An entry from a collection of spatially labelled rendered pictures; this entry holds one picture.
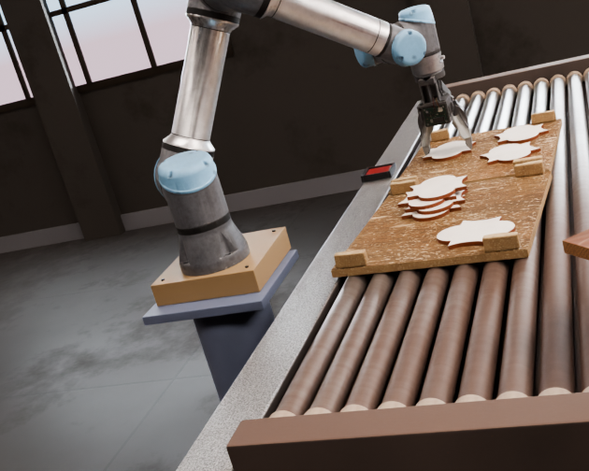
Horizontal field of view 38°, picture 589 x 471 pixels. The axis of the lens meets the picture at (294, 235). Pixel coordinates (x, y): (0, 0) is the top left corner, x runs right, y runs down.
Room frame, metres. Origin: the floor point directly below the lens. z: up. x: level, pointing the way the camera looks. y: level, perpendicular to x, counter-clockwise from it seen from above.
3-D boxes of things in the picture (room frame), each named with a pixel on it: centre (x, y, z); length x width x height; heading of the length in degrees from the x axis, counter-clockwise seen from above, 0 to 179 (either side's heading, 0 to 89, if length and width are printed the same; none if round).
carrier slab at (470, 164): (1.93, -0.47, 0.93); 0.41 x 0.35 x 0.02; 155
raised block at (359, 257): (1.43, -0.09, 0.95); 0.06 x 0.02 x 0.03; 64
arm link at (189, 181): (1.74, 0.18, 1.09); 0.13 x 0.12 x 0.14; 11
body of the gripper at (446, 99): (1.98, -0.40, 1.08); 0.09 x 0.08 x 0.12; 155
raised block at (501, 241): (1.32, -0.33, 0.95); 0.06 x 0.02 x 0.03; 64
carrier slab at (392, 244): (1.55, -0.29, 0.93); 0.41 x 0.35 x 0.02; 154
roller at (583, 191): (1.73, -0.63, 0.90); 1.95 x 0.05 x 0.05; 159
